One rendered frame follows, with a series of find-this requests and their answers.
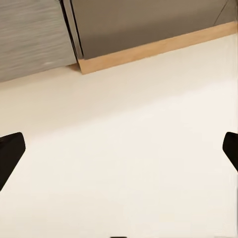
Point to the cabinet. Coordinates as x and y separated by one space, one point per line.
101 27

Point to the dishwasher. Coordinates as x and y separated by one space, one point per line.
33 38

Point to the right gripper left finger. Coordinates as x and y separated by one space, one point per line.
12 147

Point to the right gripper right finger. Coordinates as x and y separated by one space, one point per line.
230 147

